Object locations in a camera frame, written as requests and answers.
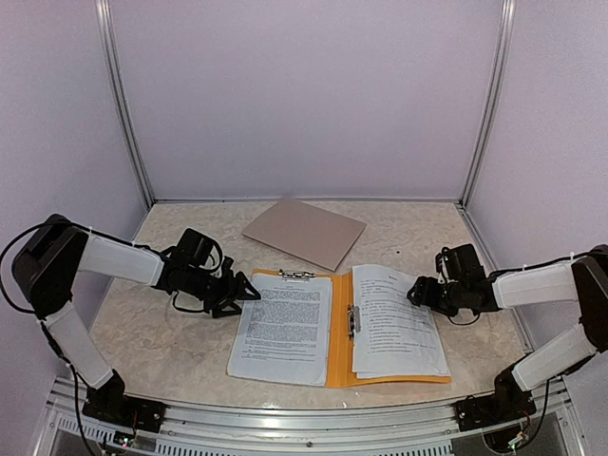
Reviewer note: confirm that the orange folder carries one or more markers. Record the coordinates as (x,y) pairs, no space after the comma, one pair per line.
(339,373)

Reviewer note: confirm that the aluminium frame post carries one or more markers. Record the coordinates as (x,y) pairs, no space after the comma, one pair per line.
(112,61)
(492,101)

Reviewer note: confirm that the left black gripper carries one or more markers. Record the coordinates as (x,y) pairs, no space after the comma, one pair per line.
(231,292)

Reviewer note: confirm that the pink-brown file folder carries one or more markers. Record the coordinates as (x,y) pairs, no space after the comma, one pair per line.
(315,235)

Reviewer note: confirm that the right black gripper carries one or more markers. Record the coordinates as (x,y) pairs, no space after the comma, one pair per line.
(424,295)

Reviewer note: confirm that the right aluminium frame post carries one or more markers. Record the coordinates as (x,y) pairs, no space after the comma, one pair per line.
(492,101)

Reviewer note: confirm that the left aluminium frame post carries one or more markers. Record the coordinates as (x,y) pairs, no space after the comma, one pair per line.
(112,61)

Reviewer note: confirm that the orange folder centre clip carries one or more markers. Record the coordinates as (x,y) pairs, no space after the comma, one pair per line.
(354,321)

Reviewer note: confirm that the white printed sheet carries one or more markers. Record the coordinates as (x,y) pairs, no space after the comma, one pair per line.
(393,339)

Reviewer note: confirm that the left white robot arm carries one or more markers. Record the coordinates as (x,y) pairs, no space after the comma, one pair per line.
(58,249)

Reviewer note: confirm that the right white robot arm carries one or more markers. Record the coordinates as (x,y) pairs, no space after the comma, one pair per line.
(580,279)

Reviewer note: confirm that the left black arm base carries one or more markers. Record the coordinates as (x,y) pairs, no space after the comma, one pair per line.
(123,411)

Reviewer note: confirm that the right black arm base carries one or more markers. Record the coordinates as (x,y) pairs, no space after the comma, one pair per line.
(494,408)

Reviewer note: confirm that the orange folder edge clip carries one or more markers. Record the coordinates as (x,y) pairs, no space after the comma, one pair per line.
(293,275)

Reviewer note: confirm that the white printed sheet dense text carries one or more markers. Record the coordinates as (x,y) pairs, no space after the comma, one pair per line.
(284,336)

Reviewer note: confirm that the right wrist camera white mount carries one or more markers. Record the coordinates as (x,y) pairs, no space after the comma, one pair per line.
(443,264)

